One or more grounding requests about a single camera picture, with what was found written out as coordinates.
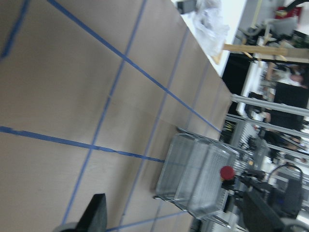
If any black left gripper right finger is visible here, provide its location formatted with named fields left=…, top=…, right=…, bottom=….
left=242, top=190, right=284, bottom=232

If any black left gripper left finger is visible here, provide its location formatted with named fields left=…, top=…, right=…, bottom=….
left=75, top=193, right=107, bottom=232

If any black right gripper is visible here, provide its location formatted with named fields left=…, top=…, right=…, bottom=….
left=235, top=169, right=303, bottom=218

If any red emergency stop button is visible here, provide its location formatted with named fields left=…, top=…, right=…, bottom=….
left=220, top=166, right=236, bottom=189

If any clear plastic bag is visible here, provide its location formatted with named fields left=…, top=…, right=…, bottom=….
left=193, top=0, right=229, bottom=56

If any silver wire mesh shelf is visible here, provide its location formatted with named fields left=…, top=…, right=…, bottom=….
left=154, top=128, right=239, bottom=229

